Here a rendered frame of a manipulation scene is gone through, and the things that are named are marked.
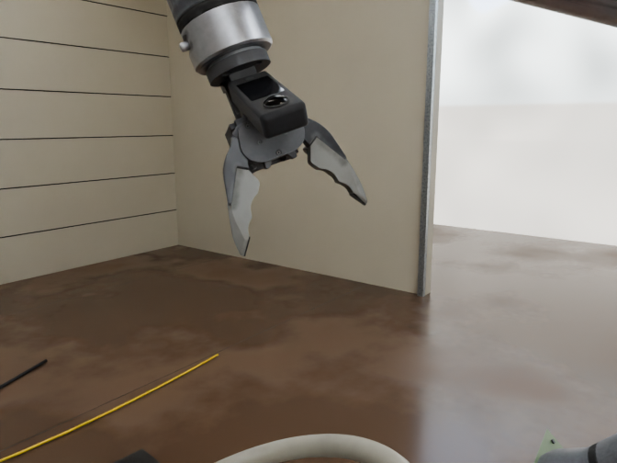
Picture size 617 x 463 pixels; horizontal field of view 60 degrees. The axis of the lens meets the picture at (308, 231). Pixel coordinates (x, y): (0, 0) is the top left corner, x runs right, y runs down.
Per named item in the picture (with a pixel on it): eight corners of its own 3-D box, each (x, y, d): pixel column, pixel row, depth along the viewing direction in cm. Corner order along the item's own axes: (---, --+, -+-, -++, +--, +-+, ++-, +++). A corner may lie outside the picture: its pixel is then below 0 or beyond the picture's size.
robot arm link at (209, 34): (263, -8, 55) (174, 20, 53) (282, 38, 55) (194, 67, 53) (252, 24, 64) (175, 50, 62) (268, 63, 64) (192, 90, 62)
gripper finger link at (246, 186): (240, 254, 62) (259, 177, 63) (246, 256, 56) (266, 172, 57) (213, 248, 61) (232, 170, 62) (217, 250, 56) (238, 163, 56)
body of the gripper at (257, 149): (298, 159, 65) (262, 65, 64) (316, 149, 57) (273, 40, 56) (241, 182, 64) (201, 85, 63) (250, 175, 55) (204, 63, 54)
